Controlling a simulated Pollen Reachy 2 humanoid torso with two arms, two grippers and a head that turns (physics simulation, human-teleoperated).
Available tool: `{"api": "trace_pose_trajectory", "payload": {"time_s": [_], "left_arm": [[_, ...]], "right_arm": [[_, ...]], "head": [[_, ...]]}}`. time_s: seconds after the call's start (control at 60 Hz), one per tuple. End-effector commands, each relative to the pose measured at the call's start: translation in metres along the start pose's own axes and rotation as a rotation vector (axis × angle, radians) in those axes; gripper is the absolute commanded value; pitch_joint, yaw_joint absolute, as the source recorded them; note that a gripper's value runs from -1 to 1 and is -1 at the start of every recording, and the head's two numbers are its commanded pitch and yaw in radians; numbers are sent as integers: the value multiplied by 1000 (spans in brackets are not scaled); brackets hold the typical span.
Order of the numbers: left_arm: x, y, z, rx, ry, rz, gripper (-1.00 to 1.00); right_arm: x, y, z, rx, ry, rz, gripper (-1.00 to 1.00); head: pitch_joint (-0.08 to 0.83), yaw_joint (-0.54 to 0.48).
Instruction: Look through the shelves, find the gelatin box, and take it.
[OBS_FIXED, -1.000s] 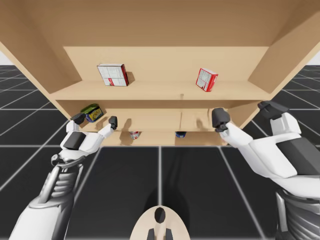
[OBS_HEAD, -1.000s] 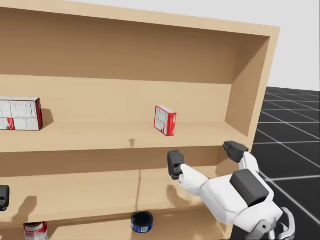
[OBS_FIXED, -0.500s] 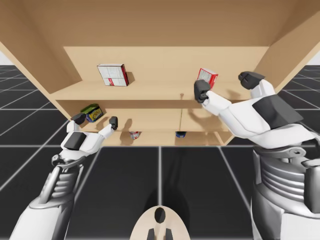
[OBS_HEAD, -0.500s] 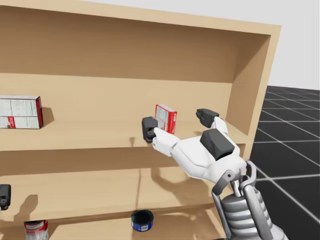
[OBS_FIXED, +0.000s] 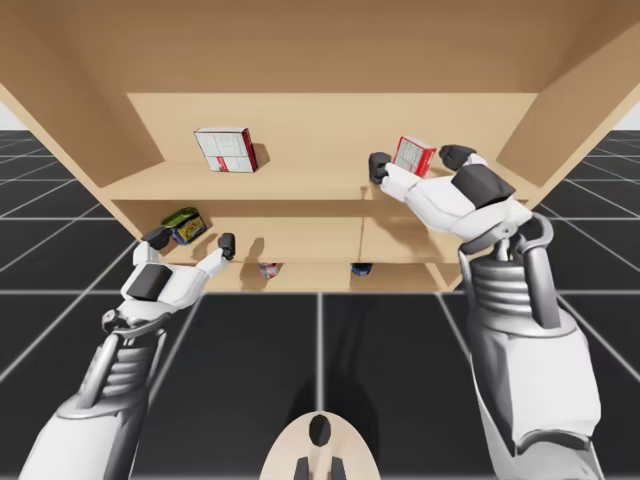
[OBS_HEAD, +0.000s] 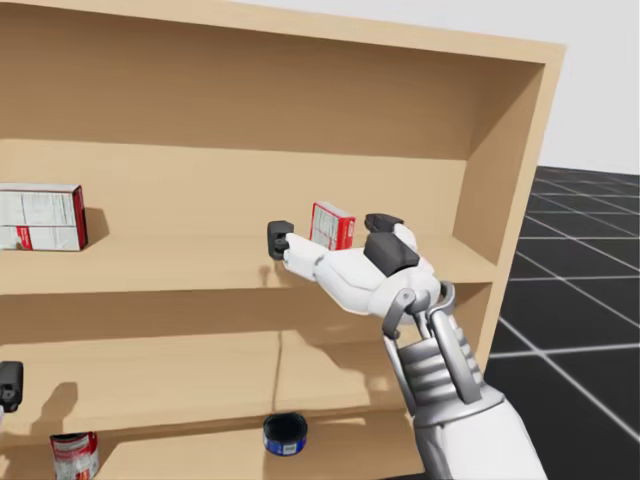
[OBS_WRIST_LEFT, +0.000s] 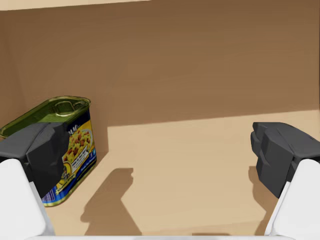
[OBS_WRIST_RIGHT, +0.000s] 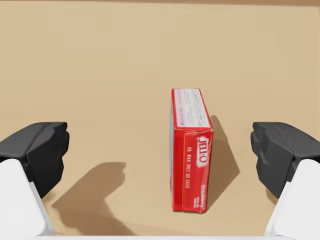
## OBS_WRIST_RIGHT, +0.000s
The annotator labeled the pale wooden shelf unit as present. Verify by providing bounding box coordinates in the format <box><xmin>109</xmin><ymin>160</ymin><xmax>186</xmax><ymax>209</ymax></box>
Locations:
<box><xmin>0</xmin><ymin>0</ymin><xmax>320</xmax><ymax>237</ymax></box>

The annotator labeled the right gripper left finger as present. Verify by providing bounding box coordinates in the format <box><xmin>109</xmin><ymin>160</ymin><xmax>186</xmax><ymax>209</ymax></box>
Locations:
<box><xmin>0</xmin><ymin>121</ymin><xmax>71</xmax><ymax>237</ymax></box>

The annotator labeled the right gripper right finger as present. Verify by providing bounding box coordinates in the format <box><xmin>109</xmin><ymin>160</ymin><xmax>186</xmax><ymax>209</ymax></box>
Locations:
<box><xmin>250</xmin><ymin>121</ymin><xmax>320</xmax><ymax>237</ymax></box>

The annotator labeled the red carton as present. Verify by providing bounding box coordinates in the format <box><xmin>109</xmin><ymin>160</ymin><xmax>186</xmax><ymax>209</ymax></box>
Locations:
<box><xmin>170</xmin><ymin>88</ymin><xmax>214</xmax><ymax>214</ymax></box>

